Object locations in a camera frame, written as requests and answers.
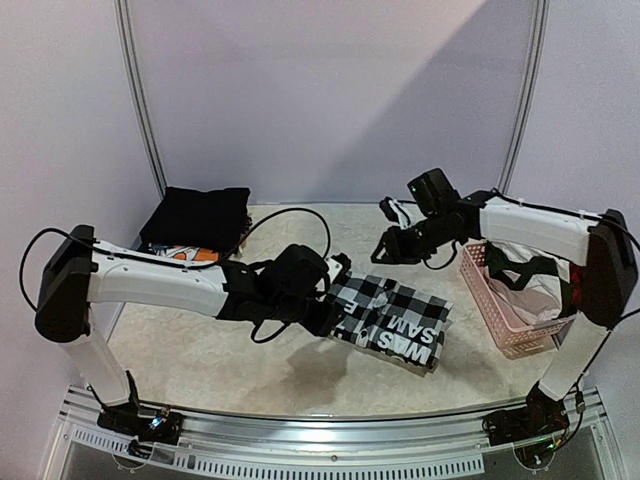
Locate right aluminium frame post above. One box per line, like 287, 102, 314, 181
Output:
497, 0, 549, 194

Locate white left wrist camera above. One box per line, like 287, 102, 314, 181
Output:
325, 253, 352, 283

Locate black white checked shirt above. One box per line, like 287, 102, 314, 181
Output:
327, 272, 452, 376

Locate red black plaid shirt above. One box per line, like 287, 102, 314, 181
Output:
569, 263, 584, 314

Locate colourful patterned folded shorts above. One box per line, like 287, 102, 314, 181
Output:
144, 243, 221, 262

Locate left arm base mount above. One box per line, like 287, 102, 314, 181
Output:
93, 370, 185, 445

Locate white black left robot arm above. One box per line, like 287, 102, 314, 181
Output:
35, 225, 350, 434

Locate pink plastic laundry basket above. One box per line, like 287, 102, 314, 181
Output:
460, 243, 573, 360

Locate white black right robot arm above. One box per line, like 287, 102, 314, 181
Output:
371, 168, 639, 400

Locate black t-shirt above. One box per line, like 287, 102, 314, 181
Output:
139, 187, 251, 253

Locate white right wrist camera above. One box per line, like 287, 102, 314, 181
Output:
379, 197, 415, 230

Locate aluminium frame post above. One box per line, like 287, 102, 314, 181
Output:
114, 0, 167, 196
497, 0, 549, 194

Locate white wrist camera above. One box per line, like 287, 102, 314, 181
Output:
325, 253, 352, 283
379, 197, 415, 230

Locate left aluminium frame post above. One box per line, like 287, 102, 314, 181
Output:
114, 0, 167, 196

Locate front aluminium rail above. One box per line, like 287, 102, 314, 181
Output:
45, 387, 625, 479

